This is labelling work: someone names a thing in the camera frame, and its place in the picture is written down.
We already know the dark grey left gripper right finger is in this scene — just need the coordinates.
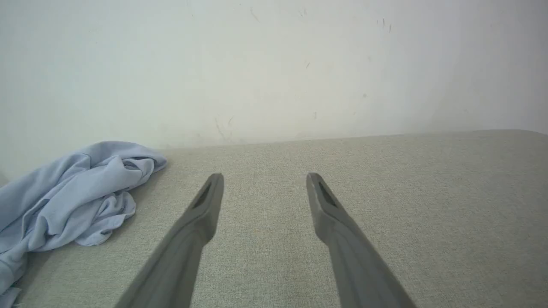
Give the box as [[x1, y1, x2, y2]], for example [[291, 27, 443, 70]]
[[306, 172, 417, 308]]

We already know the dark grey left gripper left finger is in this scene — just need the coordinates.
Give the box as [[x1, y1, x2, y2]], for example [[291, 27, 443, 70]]
[[115, 173, 225, 308]]

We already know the light blue polo shirt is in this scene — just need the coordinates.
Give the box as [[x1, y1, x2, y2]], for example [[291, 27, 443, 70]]
[[0, 141, 168, 308]]

